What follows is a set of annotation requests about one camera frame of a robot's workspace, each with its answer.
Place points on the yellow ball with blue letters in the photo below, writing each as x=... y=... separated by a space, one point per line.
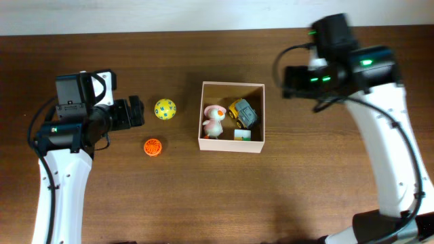
x=165 y=109

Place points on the white open cardboard box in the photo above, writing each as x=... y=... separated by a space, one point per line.
x=224 y=94

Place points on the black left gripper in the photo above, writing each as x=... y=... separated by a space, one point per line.
x=131 y=120

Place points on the orange round lattice toy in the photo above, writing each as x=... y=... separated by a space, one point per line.
x=152 y=147

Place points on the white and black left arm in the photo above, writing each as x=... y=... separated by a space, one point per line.
x=82 y=113

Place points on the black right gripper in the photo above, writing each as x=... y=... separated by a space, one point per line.
x=300 y=87

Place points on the white duck toy pink hat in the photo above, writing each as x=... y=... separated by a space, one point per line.
x=212 y=127

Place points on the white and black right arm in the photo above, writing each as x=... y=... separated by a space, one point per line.
x=368 y=82

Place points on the yellow and grey toy truck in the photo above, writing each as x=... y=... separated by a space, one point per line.
x=245 y=116

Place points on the colourful puzzle cube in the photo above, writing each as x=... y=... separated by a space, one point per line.
x=242 y=135

